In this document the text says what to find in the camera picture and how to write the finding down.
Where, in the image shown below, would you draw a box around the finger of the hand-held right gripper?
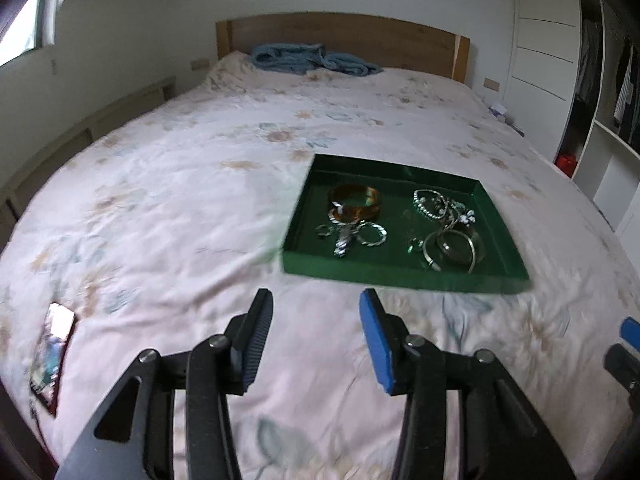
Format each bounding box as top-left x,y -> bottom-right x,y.
602,317 -> 640,401

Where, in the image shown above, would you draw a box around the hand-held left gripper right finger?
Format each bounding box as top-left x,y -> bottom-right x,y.
359,288 -> 577,480

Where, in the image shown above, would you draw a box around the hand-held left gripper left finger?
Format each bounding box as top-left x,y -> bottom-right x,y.
55,288 -> 274,480

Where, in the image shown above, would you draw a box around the green tray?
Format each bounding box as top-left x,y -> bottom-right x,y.
281,153 -> 530,295

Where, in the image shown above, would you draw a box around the thin silver bangle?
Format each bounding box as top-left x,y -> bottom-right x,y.
422,230 -> 478,274

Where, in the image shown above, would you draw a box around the silver chain bracelet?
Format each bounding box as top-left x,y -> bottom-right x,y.
356,222 -> 389,247

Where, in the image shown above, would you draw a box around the silver link bracelet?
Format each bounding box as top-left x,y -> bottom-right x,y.
412,189 -> 449,220

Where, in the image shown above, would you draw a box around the amber bangle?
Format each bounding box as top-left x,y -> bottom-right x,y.
327,184 -> 383,224

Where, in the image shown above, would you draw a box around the black white beaded bracelet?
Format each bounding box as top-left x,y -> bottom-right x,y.
445,200 -> 477,229

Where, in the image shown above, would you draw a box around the bed with floral duvet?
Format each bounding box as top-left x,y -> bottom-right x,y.
0,50 -> 640,480

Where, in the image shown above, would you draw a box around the phone with red case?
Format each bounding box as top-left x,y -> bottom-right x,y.
29,302 -> 77,418

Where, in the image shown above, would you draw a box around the hanging clothes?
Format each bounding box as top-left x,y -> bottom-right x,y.
572,20 -> 640,143

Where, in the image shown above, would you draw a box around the blue towel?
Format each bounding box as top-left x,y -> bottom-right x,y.
250,42 -> 385,77

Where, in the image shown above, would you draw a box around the wooden headboard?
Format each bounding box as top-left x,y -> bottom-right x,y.
216,11 -> 471,83

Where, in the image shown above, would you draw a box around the white wardrobe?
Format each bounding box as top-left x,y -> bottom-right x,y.
510,0 -> 640,241

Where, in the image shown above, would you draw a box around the window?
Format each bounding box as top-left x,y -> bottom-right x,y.
0,0 -> 88,66

